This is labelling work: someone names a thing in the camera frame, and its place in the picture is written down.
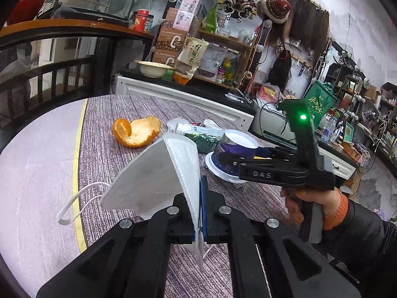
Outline striped purple tablecloth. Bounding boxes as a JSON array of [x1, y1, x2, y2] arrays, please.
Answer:
[[76, 95, 306, 298]]

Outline wooden shelf unit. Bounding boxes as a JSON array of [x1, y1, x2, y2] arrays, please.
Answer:
[[372, 81, 397, 174]]

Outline white face mask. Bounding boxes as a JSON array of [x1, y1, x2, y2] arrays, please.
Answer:
[[57, 132, 214, 274]]

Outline red embroidered hat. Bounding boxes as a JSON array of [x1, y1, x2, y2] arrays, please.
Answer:
[[257, 0, 292, 25]]

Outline black braided wig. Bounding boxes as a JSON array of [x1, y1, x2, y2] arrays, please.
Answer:
[[268, 50, 292, 90]]

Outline purple yogurt cup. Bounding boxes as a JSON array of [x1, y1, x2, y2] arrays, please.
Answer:
[[205, 129, 259, 184]]

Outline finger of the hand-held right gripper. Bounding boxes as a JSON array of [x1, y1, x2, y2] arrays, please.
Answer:
[[254, 147, 298, 159], [212, 154, 299, 178]]

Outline pink plastic bag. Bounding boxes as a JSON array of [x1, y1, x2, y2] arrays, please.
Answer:
[[254, 83, 281, 103]]

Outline wooden bar counter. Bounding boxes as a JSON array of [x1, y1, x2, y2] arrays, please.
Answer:
[[0, 19, 154, 42]]

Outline brown woven basket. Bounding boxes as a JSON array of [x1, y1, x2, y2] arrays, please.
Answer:
[[341, 141, 369, 160]]

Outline bamboo shelf rack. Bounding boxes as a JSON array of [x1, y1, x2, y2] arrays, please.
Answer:
[[194, 29, 258, 92]]

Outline beige snack pouch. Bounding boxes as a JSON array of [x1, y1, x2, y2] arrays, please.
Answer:
[[172, 37, 210, 85]]

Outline red tin canister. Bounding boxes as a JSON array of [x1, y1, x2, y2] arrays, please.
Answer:
[[133, 9, 149, 33]]

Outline hanging hair extensions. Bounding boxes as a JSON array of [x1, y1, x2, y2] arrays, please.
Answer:
[[279, 0, 329, 45]]

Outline orange peel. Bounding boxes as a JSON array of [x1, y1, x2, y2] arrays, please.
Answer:
[[112, 116, 162, 148]]

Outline cream enamel bowl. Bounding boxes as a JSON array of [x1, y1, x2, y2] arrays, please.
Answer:
[[135, 60, 175, 79]]

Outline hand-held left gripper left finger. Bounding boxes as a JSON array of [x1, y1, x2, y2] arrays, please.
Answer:
[[36, 192, 199, 298]]

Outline white printer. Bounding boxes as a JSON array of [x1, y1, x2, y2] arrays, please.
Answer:
[[250, 102, 300, 145]]

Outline brown printed carton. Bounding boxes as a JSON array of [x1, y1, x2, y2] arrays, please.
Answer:
[[152, 8, 190, 69]]

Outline green picture frame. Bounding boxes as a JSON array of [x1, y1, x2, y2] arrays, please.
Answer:
[[341, 121, 356, 145]]

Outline green tote bag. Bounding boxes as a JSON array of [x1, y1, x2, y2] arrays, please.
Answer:
[[302, 80, 337, 128]]

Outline person's right forearm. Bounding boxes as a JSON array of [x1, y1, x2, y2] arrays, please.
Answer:
[[321, 189, 397, 298]]

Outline pink portrait box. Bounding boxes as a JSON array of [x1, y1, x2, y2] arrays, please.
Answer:
[[173, 10, 196, 32], [180, 0, 202, 14]]

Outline person's right hand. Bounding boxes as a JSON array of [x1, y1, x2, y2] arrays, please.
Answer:
[[280, 187, 342, 228]]

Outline red ceramic vase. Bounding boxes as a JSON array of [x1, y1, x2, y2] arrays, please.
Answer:
[[6, 0, 45, 25]]

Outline dark foil pouch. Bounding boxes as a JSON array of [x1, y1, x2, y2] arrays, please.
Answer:
[[198, 45, 228, 81]]

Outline lion head ornament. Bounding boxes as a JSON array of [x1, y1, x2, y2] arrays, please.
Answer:
[[221, 0, 258, 19]]

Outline green toothpaste tube wrapper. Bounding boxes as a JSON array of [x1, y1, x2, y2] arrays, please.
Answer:
[[167, 117, 226, 153]]

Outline black railing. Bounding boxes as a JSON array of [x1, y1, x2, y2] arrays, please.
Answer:
[[0, 37, 103, 121]]

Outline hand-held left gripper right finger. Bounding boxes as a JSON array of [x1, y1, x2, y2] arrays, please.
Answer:
[[198, 176, 362, 298]]

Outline pale lilac table cover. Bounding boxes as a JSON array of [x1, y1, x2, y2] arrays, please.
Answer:
[[0, 99, 89, 298]]

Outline blue label water bottle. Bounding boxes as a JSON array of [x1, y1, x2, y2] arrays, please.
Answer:
[[321, 114, 337, 143]]

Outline wide white drawer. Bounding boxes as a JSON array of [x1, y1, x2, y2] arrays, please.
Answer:
[[323, 153, 357, 181]]

